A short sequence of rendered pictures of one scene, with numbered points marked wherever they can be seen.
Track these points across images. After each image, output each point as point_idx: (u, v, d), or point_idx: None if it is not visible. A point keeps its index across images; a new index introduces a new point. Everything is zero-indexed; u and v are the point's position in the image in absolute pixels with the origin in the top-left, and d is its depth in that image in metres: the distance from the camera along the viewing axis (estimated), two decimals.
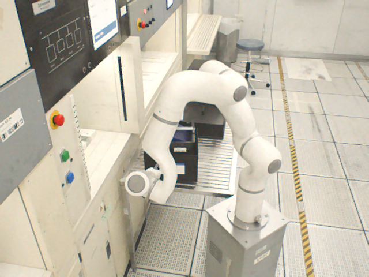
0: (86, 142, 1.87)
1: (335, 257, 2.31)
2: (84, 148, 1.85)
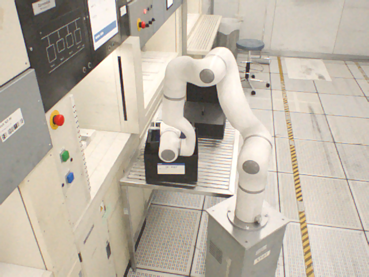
0: (86, 142, 1.87)
1: (335, 257, 2.31)
2: (84, 148, 1.85)
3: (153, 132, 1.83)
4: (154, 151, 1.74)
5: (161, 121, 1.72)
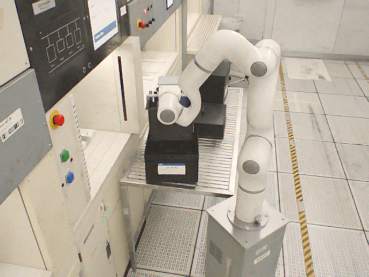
0: (86, 142, 1.87)
1: (335, 257, 2.31)
2: (84, 148, 1.85)
3: (151, 100, 1.72)
4: (152, 119, 1.64)
5: None
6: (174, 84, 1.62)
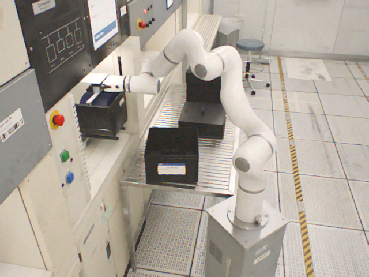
0: (86, 142, 1.87)
1: (335, 257, 2.31)
2: (84, 148, 1.85)
3: (86, 108, 1.66)
4: (112, 115, 1.67)
5: (100, 83, 1.64)
6: None
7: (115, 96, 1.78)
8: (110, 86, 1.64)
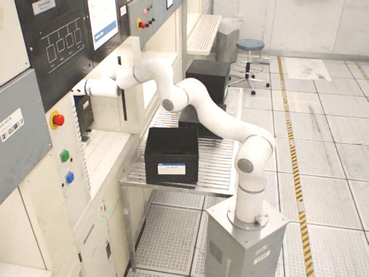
0: (86, 142, 1.87)
1: (335, 257, 2.31)
2: (84, 148, 1.85)
3: None
4: None
5: None
6: None
7: (80, 99, 1.83)
8: (72, 90, 1.69)
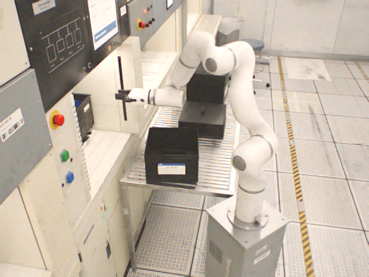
0: (86, 142, 1.87)
1: (335, 257, 2.31)
2: (84, 148, 1.85)
3: None
4: None
5: (125, 97, 1.65)
6: (127, 90, 1.71)
7: (81, 102, 1.84)
8: (135, 100, 1.65)
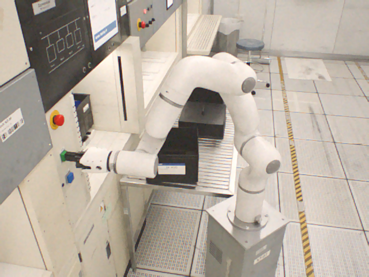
0: (86, 142, 1.87)
1: (335, 257, 2.31)
2: (83, 148, 1.85)
3: None
4: None
5: (78, 160, 1.20)
6: (78, 153, 1.23)
7: (80, 102, 1.84)
8: (89, 166, 1.19)
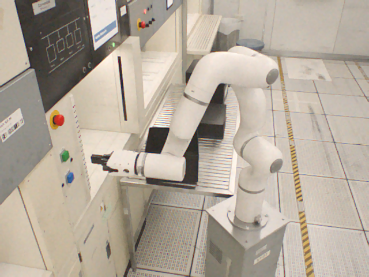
0: None
1: (335, 257, 2.31)
2: None
3: None
4: None
5: (104, 163, 1.19)
6: (104, 156, 1.22)
7: None
8: (116, 169, 1.17)
